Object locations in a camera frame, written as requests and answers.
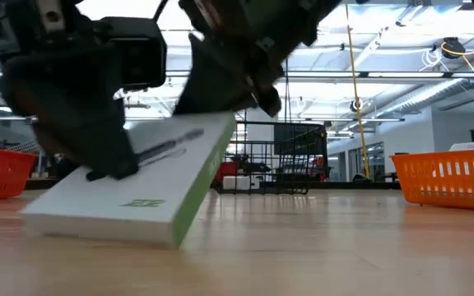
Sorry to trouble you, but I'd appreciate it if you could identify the black wire basket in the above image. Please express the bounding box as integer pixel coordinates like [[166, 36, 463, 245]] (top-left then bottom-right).
[[211, 120, 328, 196]]

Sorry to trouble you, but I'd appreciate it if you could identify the yellow power cable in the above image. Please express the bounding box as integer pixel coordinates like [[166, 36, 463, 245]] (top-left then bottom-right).
[[343, 0, 370, 179]]

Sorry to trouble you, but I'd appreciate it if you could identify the black aluminium rig frame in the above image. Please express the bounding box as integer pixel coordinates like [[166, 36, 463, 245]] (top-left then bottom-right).
[[25, 177, 405, 199]]

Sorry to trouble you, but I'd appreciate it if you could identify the long ceiling light strip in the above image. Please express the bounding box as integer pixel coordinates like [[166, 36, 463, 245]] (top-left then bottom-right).
[[0, 70, 474, 79]]

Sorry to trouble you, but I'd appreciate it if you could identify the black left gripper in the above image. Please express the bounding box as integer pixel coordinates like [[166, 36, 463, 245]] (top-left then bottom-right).
[[0, 0, 139, 181]]

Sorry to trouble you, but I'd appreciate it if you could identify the black power cable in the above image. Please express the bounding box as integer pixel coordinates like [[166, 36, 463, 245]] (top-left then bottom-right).
[[281, 57, 291, 123]]

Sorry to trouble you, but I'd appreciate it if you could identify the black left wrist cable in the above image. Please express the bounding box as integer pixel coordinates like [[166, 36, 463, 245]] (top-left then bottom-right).
[[152, 0, 170, 20]]

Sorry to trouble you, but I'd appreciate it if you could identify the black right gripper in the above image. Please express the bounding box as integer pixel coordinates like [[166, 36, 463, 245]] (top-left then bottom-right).
[[174, 0, 341, 118]]

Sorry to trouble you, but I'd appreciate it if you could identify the red background bin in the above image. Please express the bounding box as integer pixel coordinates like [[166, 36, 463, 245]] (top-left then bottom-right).
[[216, 161, 240, 181]]

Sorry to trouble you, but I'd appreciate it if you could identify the red plastic basket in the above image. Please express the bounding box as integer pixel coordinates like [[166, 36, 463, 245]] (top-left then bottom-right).
[[0, 146, 40, 203]]

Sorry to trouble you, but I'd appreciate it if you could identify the silver air duct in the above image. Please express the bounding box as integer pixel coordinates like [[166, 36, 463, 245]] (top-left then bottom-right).
[[379, 77, 474, 119]]

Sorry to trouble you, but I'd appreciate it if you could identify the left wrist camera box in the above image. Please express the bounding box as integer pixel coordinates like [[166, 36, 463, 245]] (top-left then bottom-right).
[[96, 16, 168, 91]]

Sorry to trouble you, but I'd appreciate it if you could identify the black ceiling cord reel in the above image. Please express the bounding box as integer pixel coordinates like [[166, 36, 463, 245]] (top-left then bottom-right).
[[441, 36, 467, 60]]

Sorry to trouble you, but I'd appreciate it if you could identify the white building column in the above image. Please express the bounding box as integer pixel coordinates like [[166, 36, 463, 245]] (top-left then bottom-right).
[[247, 109, 279, 143]]

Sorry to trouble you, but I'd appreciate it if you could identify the orange plastic basket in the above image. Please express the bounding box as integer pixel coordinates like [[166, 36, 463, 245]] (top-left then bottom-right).
[[388, 147, 474, 213]]

